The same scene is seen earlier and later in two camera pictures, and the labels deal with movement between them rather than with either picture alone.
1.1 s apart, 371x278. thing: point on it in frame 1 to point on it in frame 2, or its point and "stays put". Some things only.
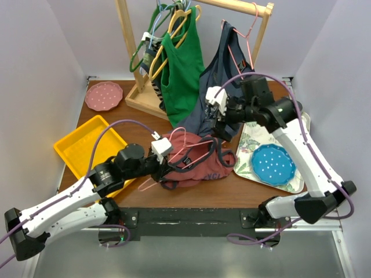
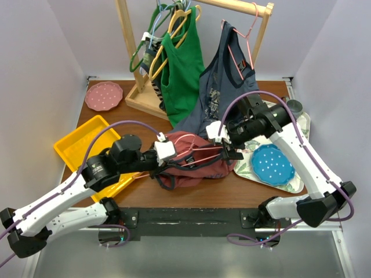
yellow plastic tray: [76, 147] stays put
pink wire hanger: [185, 146] to [191, 149]
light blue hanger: [157, 18] stays put
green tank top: [182, 66] stays put
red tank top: [196, 159] stays put
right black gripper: [219, 127] to [231, 154]
